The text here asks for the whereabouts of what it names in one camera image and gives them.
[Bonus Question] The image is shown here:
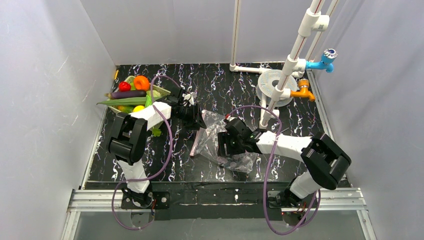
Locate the yellow green mango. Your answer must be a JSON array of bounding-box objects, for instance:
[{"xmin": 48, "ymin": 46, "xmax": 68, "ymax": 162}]
[{"xmin": 117, "ymin": 105, "xmax": 134, "ymax": 114}]

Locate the orange fruit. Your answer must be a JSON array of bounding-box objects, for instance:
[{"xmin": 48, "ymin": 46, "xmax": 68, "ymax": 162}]
[{"xmin": 133, "ymin": 75, "xmax": 151, "ymax": 91}]

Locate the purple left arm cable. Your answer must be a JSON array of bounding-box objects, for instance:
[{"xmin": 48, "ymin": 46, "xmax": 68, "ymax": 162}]
[{"xmin": 111, "ymin": 74, "xmax": 182, "ymax": 232}]

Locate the white pipe frame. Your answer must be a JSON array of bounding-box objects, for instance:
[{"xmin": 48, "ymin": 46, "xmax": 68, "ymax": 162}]
[{"xmin": 229, "ymin": 0, "xmax": 340, "ymax": 132}]

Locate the green lettuce leaf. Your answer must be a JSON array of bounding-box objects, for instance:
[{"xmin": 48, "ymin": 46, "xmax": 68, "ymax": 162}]
[{"xmin": 150, "ymin": 127, "xmax": 162, "ymax": 137}]

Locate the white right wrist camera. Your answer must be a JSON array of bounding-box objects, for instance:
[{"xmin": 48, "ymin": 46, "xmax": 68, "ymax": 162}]
[{"xmin": 225, "ymin": 114, "xmax": 233, "ymax": 122}]

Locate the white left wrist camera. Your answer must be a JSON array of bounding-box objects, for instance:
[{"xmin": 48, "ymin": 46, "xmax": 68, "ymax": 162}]
[{"xmin": 183, "ymin": 92, "xmax": 197, "ymax": 107}]

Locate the pale green cabbage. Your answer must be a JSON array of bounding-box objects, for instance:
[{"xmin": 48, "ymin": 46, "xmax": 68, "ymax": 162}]
[{"xmin": 146, "ymin": 89, "xmax": 162, "ymax": 99}]

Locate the red pepper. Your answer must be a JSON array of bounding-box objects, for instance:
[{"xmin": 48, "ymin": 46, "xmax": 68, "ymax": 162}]
[{"xmin": 118, "ymin": 81, "xmax": 132, "ymax": 92}]

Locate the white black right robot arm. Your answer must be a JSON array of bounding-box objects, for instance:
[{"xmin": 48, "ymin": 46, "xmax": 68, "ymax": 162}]
[{"xmin": 217, "ymin": 118, "xmax": 352, "ymax": 205}]

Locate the clear zip top bag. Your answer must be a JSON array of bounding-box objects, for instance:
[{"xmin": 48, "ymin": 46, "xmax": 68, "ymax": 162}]
[{"xmin": 189, "ymin": 110, "xmax": 260, "ymax": 174}]

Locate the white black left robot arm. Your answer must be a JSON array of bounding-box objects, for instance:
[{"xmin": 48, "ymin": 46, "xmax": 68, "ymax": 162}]
[{"xmin": 107, "ymin": 88, "xmax": 207, "ymax": 198}]

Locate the blue faucet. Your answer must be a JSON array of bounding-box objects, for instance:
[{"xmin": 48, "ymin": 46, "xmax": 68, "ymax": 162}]
[{"xmin": 305, "ymin": 48, "xmax": 338, "ymax": 73}]

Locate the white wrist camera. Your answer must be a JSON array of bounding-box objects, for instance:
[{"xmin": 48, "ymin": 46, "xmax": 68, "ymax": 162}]
[
  {"xmin": 225, "ymin": 114, "xmax": 233, "ymax": 122},
  {"xmin": 183, "ymin": 92, "xmax": 197, "ymax": 107}
]

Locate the green ridged loofah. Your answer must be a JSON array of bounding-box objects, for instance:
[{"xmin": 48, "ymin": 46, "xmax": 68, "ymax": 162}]
[{"xmin": 97, "ymin": 97, "xmax": 147, "ymax": 106}]

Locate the orange faucet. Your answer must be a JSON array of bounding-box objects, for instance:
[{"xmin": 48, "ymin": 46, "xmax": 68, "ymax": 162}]
[{"xmin": 290, "ymin": 78, "xmax": 316, "ymax": 102}]

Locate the purple eggplant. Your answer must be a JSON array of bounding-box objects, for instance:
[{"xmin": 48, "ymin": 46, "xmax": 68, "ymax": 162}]
[{"xmin": 104, "ymin": 90, "xmax": 147, "ymax": 99}]

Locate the yellow lemon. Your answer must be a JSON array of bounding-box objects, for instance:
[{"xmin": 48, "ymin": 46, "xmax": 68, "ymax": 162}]
[{"xmin": 132, "ymin": 105, "xmax": 145, "ymax": 113}]

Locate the cream perforated plastic basket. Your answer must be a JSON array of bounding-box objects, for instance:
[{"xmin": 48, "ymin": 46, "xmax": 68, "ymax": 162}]
[{"xmin": 107, "ymin": 75, "xmax": 171, "ymax": 114}]

